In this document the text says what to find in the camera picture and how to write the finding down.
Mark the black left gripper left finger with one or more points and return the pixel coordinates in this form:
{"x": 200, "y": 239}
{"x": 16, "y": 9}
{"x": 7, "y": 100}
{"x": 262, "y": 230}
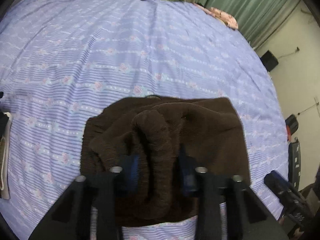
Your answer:
{"x": 108, "y": 192}

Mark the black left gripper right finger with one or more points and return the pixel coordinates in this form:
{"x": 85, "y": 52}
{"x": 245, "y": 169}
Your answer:
{"x": 227, "y": 208}

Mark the dark brown knit pants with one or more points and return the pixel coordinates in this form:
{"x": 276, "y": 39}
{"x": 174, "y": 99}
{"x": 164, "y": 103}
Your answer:
{"x": 155, "y": 128}

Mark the black storage rack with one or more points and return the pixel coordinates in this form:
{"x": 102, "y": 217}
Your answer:
{"x": 294, "y": 163}

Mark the black speaker box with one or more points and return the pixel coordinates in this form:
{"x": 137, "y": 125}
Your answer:
{"x": 269, "y": 61}

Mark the lilac floral bed sheet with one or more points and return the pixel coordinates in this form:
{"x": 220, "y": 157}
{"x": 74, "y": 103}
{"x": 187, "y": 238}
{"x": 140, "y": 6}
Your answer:
{"x": 64, "y": 61}

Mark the pink patterned garment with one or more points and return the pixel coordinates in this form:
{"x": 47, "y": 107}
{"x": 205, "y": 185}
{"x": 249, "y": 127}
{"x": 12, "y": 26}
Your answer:
{"x": 224, "y": 17}

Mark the green curtain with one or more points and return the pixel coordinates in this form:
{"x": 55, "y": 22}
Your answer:
{"x": 245, "y": 10}

